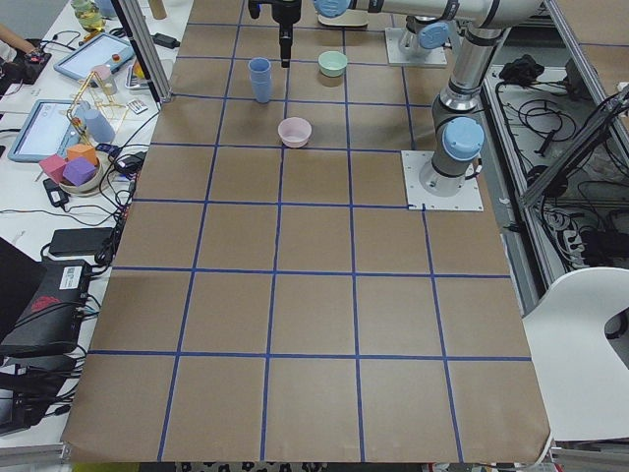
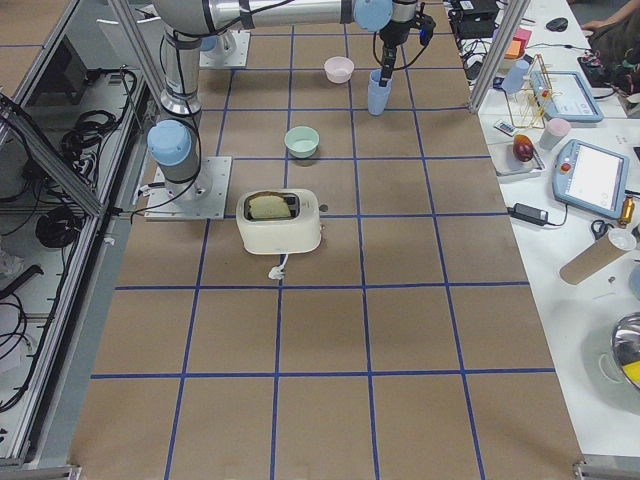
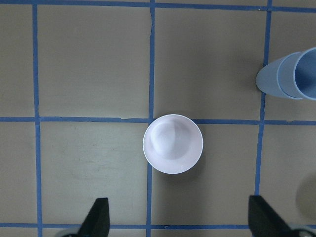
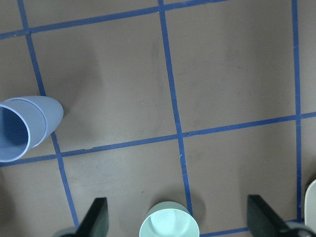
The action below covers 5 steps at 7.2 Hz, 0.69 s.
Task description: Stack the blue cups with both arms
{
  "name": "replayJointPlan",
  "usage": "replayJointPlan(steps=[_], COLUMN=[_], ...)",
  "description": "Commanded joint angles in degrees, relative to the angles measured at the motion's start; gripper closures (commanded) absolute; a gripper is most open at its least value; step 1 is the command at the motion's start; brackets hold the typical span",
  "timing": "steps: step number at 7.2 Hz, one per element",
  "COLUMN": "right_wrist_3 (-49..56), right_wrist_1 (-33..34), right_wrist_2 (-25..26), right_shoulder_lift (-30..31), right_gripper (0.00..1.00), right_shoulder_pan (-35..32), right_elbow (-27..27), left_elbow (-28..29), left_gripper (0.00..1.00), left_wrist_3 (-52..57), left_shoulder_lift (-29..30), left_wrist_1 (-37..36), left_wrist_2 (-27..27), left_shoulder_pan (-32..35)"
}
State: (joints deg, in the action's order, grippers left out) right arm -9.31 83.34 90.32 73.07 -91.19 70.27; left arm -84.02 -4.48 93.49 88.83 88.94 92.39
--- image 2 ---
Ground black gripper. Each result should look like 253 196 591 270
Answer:
378 12 434 87

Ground pink bowl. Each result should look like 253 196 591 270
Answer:
323 56 355 84

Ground gold wire rack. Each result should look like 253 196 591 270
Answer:
505 53 554 130

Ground green bowl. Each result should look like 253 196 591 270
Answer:
284 125 320 159

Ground far teach pendant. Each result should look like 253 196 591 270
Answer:
529 71 604 123

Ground black computer box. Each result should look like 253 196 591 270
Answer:
448 0 499 40

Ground toaster power cord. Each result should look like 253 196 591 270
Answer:
268 253 290 281

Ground teach pendant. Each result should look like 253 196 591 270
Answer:
552 139 629 219
529 71 604 123

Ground black power adapter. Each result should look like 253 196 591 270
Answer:
507 203 548 226

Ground red apple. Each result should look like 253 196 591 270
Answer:
512 134 535 162

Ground cream toaster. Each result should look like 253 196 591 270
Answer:
236 189 321 255

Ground metal tray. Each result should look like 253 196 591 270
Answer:
492 144 546 178

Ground near teach pendant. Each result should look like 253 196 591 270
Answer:
552 139 629 219

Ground light blue cup on rack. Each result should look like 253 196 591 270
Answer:
501 60 529 94

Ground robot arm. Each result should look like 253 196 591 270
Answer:
152 0 436 118

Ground cardboard tube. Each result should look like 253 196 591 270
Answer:
559 228 637 285

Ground toast slice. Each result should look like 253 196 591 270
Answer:
248 195 291 220

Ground steel mixing bowl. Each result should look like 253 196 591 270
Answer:
611 312 639 390

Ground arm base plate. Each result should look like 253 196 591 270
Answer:
143 156 232 221
199 30 251 70

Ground aluminium frame post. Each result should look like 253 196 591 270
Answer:
468 0 530 114

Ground pale pink cup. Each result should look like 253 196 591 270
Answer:
538 118 572 151

